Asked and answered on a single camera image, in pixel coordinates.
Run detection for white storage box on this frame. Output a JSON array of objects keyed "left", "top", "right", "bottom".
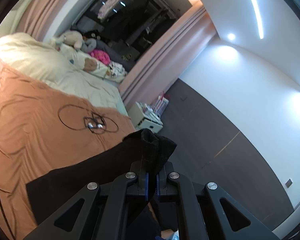
[{"left": 128, "top": 102, "right": 163, "bottom": 133}]

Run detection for cream pillow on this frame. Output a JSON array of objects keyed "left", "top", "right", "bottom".
[{"left": 0, "top": 33, "right": 75, "bottom": 87}]

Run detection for orange duvet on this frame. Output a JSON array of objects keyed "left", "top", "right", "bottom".
[{"left": 0, "top": 59, "right": 134, "bottom": 239}]

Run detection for pink curtain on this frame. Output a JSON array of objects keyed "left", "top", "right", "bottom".
[{"left": 119, "top": 1, "right": 217, "bottom": 108}]

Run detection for cream bed sheet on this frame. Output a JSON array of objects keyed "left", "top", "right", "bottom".
[{"left": 43, "top": 42, "right": 129, "bottom": 117}]

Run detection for black earphone cable on bed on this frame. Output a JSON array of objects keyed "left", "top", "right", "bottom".
[{"left": 58, "top": 104, "right": 120, "bottom": 134}]

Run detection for pink plush toy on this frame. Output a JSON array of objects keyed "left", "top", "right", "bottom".
[{"left": 90, "top": 49, "right": 111, "bottom": 65}]

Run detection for black pants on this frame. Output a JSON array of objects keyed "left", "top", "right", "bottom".
[{"left": 26, "top": 129, "right": 177, "bottom": 225}]

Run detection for beige plush toy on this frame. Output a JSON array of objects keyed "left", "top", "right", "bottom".
[{"left": 50, "top": 30, "right": 84, "bottom": 50}]

